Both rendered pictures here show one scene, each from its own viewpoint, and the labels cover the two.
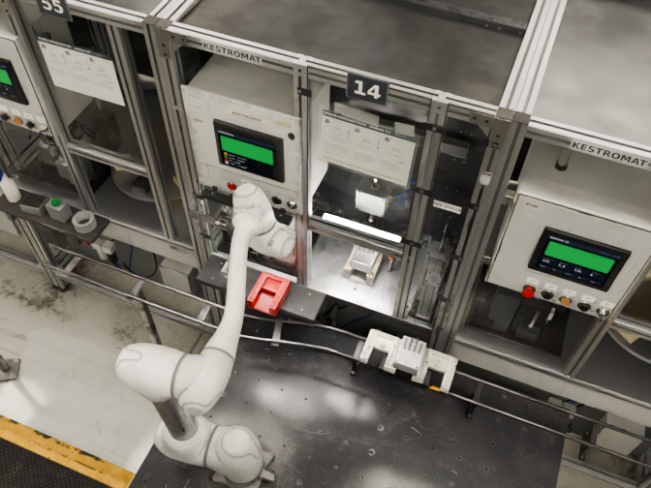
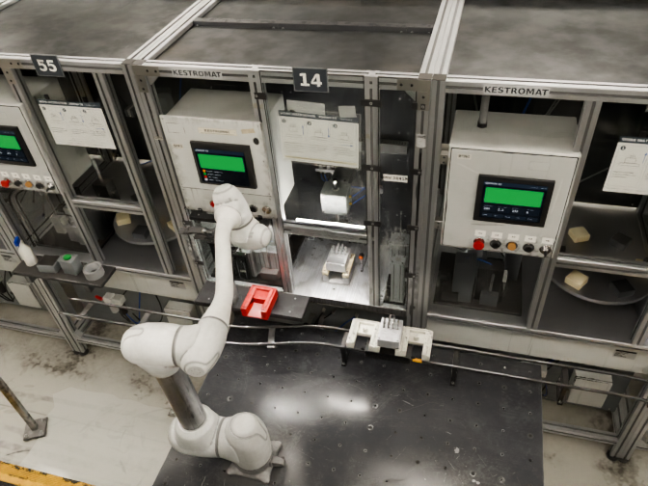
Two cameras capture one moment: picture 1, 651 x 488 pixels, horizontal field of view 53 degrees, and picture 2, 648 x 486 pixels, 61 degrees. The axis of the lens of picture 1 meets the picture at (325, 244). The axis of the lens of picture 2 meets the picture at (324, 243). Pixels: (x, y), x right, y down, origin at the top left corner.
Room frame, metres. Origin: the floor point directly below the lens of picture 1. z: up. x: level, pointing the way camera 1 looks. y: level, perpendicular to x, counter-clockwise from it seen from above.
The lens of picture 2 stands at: (-0.30, -0.04, 2.84)
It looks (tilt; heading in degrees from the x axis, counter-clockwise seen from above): 41 degrees down; 358
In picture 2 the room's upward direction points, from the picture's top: 5 degrees counter-clockwise
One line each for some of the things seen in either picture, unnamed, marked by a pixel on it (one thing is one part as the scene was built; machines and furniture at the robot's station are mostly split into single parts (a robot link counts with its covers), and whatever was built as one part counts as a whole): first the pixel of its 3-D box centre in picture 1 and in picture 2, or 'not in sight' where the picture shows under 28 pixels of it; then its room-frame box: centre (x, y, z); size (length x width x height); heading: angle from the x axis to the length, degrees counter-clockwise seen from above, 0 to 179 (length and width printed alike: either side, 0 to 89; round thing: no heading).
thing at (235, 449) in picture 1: (236, 451); (246, 438); (0.86, 0.30, 0.85); 0.18 x 0.16 x 0.22; 76
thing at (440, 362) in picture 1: (407, 362); (390, 342); (1.24, -0.34, 0.84); 0.36 x 0.14 x 0.10; 70
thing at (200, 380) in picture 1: (201, 383); (201, 349); (0.83, 0.34, 1.45); 0.18 x 0.14 x 0.13; 166
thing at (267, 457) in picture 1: (247, 467); (258, 456); (0.85, 0.27, 0.71); 0.22 x 0.18 x 0.06; 70
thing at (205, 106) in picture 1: (259, 134); (230, 154); (1.72, 0.25, 1.60); 0.42 x 0.29 x 0.46; 70
